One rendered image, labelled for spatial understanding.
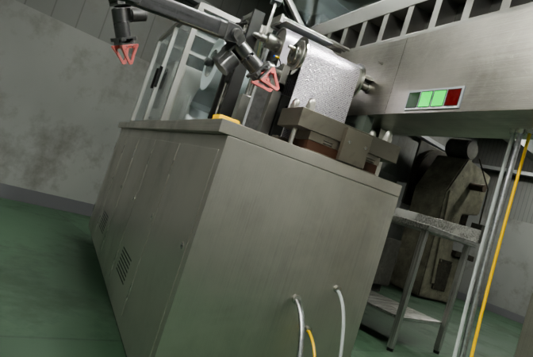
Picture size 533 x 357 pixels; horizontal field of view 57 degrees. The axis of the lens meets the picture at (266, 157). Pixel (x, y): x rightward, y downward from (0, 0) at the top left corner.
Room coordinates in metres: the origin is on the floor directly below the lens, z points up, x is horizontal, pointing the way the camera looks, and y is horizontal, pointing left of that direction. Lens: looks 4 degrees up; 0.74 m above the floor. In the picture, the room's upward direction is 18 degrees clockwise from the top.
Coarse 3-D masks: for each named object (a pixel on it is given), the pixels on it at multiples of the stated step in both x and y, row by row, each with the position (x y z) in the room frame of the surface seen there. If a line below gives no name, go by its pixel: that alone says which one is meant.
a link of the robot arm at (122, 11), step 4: (116, 8) 1.76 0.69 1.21; (120, 8) 1.76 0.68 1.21; (124, 8) 1.77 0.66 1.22; (128, 8) 1.80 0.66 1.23; (112, 12) 1.77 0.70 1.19; (116, 12) 1.76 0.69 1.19; (120, 12) 1.76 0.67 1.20; (124, 12) 1.77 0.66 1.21; (128, 12) 1.80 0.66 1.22; (112, 16) 1.78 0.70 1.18; (116, 16) 1.77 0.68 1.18; (120, 16) 1.77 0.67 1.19; (124, 16) 1.77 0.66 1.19; (128, 16) 1.81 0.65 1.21; (116, 20) 1.77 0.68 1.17; (120, 20) 1.77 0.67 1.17; (124, 20) 1.78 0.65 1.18
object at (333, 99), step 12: (300, 72) 1.71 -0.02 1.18; (312, 72) 1.73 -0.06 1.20; (300, 84) 1.71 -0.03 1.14; (312, 84) 1.73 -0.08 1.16; (324, 84) 1.75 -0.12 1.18; (336, 84) 1.77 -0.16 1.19; (300, 96) 1.72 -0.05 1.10; (312, 96) 1.74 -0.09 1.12; (324, 96) 1.76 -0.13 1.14; (336, 96) 1.77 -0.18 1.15; (348, 96) 1.79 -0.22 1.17; (324, 108) 1.76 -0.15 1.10; (336, 108) 1.78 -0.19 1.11; (348, 108) 1.80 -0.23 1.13; (336, 120) 1.79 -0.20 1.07
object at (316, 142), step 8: (304, 136) 1.57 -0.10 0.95; (312, 136) 1.55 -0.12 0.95; (320, 136) 1.56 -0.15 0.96; (296, 144) 1.61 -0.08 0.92; (304, 144) 1.56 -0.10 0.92; (312, 144) 1.55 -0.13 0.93; (320, 144) 1.56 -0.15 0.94; (328, 144) 1.57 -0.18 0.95; (336, 144) 1.58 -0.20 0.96; (320, 152) 1.57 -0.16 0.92; (328, 152) 1.58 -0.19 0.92; (336, 152) 1.59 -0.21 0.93; (336, 160) 1.59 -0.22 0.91; (368, 160) 1.64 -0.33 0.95; (376, 160) 1.65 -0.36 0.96; (368, 168) 1.64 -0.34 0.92; (376, 168) 1.65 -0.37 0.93
